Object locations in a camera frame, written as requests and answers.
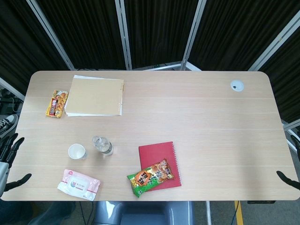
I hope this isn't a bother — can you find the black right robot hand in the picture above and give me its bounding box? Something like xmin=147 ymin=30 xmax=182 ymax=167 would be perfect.
xmin=276 ymin=135 xmax=300 ymax=188

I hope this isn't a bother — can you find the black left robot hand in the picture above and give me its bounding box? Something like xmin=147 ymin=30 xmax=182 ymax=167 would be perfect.
xmin=0 ymin=133 xmax=32 ymax=195

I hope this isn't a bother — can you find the transparent plastic water bottle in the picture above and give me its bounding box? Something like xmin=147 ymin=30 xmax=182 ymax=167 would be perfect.
xmin=92 ymin=135 xmax=115 ymax=157

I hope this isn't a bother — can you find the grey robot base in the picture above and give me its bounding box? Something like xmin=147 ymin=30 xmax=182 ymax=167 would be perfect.
xmin=93 ymin=201 xmax=195 ymax=225

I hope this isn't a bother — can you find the white paper cup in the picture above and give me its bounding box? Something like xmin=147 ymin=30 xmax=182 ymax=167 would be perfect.
xmin=68 ymin=143 xmax=88 ymax=161

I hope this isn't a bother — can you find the black white sneaker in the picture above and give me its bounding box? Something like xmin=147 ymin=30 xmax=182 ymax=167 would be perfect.
xmin=0 ymin=114 xmax=19 ymax=139

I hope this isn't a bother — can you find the yellow snack box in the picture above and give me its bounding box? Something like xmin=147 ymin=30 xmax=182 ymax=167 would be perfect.
xmin=45 ymin=90 xmax=69 ymax=118

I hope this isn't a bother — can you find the pink wet wipes pack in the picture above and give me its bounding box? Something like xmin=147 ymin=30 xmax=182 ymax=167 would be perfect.
xmin=57 ymin=168 xmax=102 ymax=202

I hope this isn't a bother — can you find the white table leg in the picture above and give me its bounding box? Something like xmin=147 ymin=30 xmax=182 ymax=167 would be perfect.
xmin=204 ymin=201 xmax=212 ymax=225

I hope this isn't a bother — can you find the black folding screen panel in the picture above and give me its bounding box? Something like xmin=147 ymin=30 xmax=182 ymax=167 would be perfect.
xmin=0 ymin=0 xmax=75 ymax=100
xmin=181 ymin=0 xmax=300 ymax=71
xmin=248 ymin=16 xmax=300 ymax=132
xmin=114 ymin=0 xmax=207 ymax=71
xmin=25 ymin=0 xmax=133 ymax=71

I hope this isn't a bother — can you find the tan spiral notebook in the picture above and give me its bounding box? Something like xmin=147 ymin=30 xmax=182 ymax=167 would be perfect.
xmin=64 ymin=75 xmax=125 ymax=117

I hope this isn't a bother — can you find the red spiral notebook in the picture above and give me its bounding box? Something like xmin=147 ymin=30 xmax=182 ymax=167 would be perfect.
xmin=138 ymin=141 xmax=183 ymax=193

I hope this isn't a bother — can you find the green orange snack bag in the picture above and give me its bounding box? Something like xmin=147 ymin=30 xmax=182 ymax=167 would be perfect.
xmin=127 ymin=158 xmax=176 ymax=199

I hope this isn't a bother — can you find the white round cable grommet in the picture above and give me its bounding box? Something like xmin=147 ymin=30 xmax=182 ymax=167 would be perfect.
xmin=230 ymin=79 xmax=245 ymax=92

